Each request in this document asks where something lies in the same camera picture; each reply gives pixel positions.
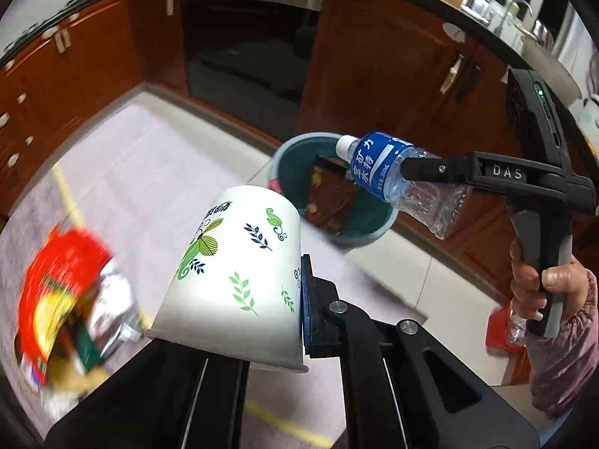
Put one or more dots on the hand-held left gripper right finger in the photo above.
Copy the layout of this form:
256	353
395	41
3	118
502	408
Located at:
306	299

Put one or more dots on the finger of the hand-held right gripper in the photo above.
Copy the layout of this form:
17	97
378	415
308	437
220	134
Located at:
435	169

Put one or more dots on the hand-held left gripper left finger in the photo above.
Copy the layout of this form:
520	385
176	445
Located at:
224	383

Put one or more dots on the clear plastic bottle blue label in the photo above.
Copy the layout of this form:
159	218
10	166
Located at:
379	159

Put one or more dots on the white leaf print paper cup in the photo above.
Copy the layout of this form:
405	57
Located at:
234	252

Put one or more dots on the blue plastic bucket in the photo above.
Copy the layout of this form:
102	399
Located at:
290	173

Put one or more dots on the person's right forearm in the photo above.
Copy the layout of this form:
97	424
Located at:
561	365

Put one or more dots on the person's right hand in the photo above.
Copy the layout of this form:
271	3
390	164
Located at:
526	290

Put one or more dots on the wooden sink cabinet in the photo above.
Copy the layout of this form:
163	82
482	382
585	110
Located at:
397	79

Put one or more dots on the red plastic bag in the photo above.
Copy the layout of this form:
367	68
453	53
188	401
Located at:
498	332

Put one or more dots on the chrome faucet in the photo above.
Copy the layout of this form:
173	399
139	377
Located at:
519	14

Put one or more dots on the red snack bag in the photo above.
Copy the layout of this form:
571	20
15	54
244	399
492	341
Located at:
61	262

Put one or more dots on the built-in black oven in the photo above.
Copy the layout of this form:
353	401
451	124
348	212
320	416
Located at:
243	56

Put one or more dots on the wooden corner cabinet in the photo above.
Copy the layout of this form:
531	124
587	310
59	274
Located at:
154	32

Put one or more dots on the wooden drawer cabinet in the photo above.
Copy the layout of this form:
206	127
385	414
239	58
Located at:
70	79

